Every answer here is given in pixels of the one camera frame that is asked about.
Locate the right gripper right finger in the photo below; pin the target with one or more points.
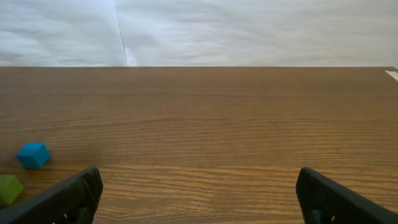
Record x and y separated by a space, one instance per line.
329 202

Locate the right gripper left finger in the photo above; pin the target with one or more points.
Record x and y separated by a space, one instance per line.
62 199

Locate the blue cube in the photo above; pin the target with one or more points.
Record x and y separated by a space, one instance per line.
32 155

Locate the green cube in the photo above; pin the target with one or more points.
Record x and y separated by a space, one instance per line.
9 189

